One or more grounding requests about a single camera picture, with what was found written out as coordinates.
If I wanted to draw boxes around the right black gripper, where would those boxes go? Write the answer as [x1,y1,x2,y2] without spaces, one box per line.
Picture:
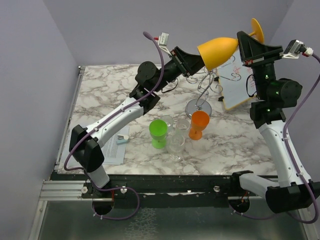
[237,31,284,101]

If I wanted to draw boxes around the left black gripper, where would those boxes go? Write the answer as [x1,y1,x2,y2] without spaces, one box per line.
[152,46,212,93]

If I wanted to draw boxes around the yellow plastic wine glass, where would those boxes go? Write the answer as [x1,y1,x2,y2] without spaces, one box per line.
[197,18,265,71]

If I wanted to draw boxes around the orange plastic wine glass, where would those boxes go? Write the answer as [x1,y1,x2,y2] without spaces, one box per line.
[188,110,210,141]

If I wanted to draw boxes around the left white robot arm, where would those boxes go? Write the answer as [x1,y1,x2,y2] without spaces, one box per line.
[69,46,205,198]

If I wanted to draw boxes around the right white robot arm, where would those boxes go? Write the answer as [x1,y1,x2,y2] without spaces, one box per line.
[229,31,320,214]

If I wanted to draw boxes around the chrome wine glass rack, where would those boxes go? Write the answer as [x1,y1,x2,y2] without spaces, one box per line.
[185,55,242,119]

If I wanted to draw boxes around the clear wine glass left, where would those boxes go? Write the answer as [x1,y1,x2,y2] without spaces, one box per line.
[160,115,174,134]

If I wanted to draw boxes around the clear wine glass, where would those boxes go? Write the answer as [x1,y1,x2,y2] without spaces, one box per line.
[160,115,174,134]
[175,119,190,137]
[166,133,185,160]

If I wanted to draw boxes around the clear wine glass right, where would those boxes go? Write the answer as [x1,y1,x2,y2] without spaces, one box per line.
[175,119,190,137]

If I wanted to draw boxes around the green plastic wine glass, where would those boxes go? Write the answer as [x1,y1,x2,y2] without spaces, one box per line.
[149,119,168,149]

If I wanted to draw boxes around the clear wine glass front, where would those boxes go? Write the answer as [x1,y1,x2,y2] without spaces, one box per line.
[166,133,185,160]

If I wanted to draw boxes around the small blue white stapler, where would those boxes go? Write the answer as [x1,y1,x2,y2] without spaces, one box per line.
[116,134,129,145]

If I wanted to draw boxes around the printed paper sheets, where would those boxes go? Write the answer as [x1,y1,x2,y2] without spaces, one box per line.
[102,126,130,165]

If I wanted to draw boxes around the whiteboard with yellow frame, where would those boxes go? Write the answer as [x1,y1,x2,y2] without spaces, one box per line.
[216,50,256,110]

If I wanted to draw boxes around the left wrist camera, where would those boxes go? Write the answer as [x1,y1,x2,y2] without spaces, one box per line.
[153,32,171,56]

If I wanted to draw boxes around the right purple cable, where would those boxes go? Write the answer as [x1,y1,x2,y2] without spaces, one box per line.
[234,48,320,225]

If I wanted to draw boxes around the aluminium frame rails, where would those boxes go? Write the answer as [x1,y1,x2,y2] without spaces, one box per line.
[28,66,86,240]

